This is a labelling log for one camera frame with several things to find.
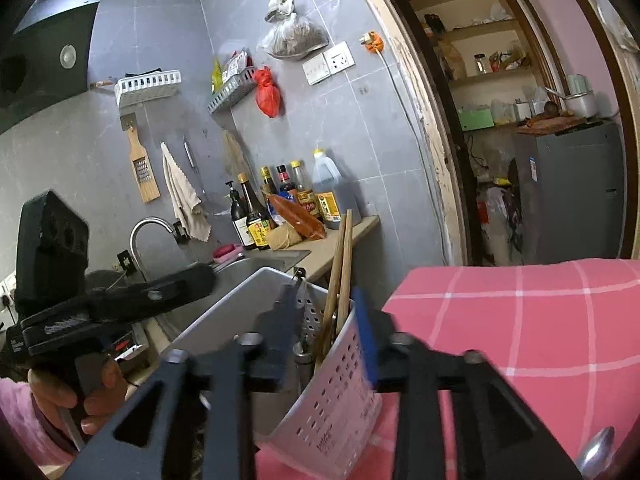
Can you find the beige roll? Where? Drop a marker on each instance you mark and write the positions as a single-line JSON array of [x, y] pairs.
[[285, 237]]

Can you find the metal peeler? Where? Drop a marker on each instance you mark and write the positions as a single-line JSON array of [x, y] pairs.
[[303, 360]]

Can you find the red cap sauce bottle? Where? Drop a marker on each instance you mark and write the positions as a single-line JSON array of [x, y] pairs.
[[285, 180]]

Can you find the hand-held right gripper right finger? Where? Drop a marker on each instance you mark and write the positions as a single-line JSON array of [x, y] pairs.
[[369, 350]]

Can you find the orange packet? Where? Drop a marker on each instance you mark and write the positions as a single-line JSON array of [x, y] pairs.
[[300, 217]]

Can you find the red plastic bag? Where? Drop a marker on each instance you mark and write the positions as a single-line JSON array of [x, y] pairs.
[[267, 92]]

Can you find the steel sink with faucet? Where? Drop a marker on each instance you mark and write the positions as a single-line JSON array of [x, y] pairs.
[[361, 227]]

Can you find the pink sponge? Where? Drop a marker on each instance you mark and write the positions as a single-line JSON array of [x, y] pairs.
[[229, 253]]

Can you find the black pump bottle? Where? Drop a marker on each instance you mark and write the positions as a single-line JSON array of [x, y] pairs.
[[239, 222]]

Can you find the yellow label soy sauce bottle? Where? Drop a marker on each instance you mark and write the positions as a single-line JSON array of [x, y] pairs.
[[257, 232]]

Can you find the orange plug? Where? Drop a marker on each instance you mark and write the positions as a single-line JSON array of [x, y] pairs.
[[372, 42]]

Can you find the white wall socket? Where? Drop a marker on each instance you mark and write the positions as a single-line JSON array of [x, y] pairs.
[[340, 57]]

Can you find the chrome faucet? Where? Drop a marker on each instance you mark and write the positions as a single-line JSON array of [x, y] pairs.
[[147, 222]]

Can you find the yellow green snack packet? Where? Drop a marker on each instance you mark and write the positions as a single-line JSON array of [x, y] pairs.
[[216, 77]]

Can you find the plastic bags on floor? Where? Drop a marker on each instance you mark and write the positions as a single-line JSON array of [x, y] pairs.
[[492, 207]]

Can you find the green box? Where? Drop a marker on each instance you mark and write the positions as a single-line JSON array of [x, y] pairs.
[[476, 119]]

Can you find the large oil jug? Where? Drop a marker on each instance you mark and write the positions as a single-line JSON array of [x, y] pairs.
[[332, 190]]

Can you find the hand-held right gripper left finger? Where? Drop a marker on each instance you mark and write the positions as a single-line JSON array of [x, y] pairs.
[[280, 330]]

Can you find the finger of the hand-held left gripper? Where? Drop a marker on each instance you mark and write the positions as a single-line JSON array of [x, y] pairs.
[[175, 287]]

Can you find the metal spoon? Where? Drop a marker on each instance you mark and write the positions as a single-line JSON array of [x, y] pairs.
[[595, 450]]

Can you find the dark sauce bottle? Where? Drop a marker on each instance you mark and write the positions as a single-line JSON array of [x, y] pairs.
[[268, 182]]

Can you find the clear bag of dried goods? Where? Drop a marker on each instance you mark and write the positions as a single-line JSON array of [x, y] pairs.
[[295, 35]]

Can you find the wooden chopstick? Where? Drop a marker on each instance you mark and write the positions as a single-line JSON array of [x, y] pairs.
[[330, 300], [346, 270]]

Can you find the metal pot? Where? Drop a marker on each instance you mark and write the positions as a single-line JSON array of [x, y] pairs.
[[580, 105]]

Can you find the yellow cap sauce bottle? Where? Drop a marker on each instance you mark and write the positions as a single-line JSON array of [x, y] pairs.
[[304, 195]]

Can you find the wooden shelf unit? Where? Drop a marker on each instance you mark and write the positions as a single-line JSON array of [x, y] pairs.
[[490, 25]]

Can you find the person's left forearm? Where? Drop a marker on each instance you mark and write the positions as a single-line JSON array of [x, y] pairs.
[[20, 420]]

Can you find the pink checked tablecloth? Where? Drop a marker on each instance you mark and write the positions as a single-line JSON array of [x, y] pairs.
[[525, 360]]

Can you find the white wall switch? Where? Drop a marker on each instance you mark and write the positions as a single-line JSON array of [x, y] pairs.
[[316, 70]]

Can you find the white wall basket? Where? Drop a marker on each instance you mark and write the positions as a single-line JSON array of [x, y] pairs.
[[147, 86]]

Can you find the glass jar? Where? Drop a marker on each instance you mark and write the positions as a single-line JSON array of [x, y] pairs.
[[481, 64]]

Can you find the wooden cutting board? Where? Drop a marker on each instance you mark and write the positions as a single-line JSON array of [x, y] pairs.
[[550, 126]]

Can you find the black range hood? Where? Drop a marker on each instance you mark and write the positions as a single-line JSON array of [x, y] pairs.
[[45, 55]]

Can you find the beige hanging towel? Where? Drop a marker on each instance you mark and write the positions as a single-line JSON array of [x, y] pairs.
[[185, 200]]

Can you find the person's left hand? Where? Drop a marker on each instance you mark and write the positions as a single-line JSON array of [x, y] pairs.
[[105, 405]]

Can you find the hanging beige scrubber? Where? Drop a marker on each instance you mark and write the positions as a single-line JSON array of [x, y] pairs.
[[236, 152]]

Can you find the grey washing machine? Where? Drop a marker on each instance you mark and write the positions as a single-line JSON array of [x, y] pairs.
[[575, 195]]

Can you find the red white snack packet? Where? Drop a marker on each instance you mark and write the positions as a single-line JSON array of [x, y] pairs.
[[235, 67]]

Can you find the wooden grater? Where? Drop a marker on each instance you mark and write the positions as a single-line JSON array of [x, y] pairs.
[[142, 175]]

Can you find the grey wall rack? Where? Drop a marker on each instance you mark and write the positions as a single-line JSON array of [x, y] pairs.
[[232, 95]]

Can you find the hanging metal utensil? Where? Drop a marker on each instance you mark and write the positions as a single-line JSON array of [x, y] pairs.
[[192, 160]]

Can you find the white perforated utensil holder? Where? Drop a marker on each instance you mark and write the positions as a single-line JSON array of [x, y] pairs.
[[330, 410]]

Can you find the wooden door frame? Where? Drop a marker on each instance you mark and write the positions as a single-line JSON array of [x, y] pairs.
[[425, 110]]

